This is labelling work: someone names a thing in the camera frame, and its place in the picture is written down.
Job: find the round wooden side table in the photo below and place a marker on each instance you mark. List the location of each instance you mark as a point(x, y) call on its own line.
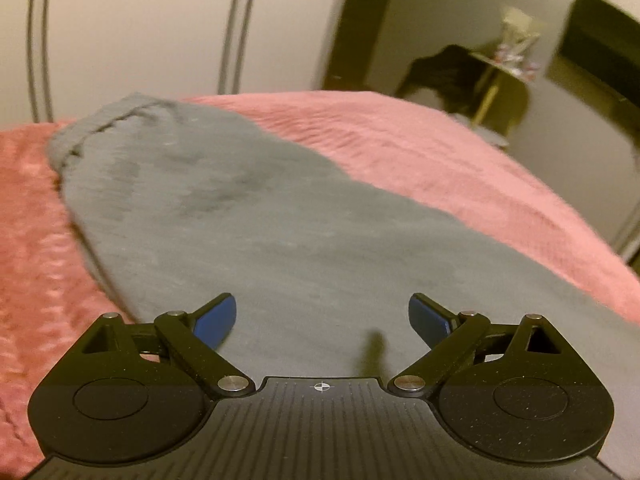
point(492, 87)

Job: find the pink ribbed blanket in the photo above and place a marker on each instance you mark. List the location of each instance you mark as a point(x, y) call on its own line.
point(450, 150)

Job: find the wall television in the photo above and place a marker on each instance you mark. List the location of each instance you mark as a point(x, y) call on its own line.
point(597, 47)

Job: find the black jacket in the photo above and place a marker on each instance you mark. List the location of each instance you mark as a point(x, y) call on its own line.
point(450, 77)

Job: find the white wardrobe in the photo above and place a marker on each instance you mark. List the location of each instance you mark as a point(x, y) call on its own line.
point(140, 25)

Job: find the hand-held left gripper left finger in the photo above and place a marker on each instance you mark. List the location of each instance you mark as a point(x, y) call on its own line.
point(216, 319)

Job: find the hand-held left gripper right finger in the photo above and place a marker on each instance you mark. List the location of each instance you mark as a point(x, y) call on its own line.
point(426, 317)

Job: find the wrapped bouquet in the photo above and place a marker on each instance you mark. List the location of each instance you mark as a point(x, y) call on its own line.
point(517, 35)

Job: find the dark wooden door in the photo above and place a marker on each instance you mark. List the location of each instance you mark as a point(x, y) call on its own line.
point(362, 25)

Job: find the grey pants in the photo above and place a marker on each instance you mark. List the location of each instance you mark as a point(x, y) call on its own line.
point(260, 220)

